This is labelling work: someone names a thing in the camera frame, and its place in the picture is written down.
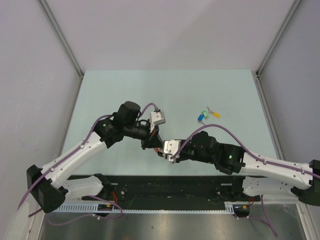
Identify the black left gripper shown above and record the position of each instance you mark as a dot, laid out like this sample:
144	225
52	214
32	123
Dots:
154	141

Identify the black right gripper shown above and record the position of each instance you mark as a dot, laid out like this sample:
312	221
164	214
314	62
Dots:
180	158

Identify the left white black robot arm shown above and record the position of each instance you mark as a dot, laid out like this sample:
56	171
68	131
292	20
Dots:
48	184

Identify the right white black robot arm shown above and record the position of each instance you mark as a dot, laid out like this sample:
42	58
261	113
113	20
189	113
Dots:
303	179

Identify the blue key tag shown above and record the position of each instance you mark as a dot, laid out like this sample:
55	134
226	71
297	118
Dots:
201	119

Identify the green key tag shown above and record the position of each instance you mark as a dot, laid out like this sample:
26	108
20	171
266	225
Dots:
205	114

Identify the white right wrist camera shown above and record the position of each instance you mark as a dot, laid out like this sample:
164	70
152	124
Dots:
170	149

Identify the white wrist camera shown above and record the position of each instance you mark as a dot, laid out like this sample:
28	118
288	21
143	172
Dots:
156	118
170	149

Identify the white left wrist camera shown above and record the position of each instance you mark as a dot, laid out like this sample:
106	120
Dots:
156	118

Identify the black mounting base plate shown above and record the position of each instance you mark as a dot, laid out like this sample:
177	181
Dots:
176	192

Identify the white slotted cable duct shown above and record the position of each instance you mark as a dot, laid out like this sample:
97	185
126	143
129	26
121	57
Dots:
107	208

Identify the aluminium right side rail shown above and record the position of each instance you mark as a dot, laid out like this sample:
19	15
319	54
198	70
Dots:
269	118

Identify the aluminium left corner post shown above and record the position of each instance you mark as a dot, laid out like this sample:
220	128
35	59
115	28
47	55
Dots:
49	15

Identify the aluminium corner post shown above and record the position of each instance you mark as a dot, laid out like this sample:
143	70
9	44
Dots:
49	15
296	4

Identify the aluminium right corner post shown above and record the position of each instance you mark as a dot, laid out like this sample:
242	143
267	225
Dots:
296	4

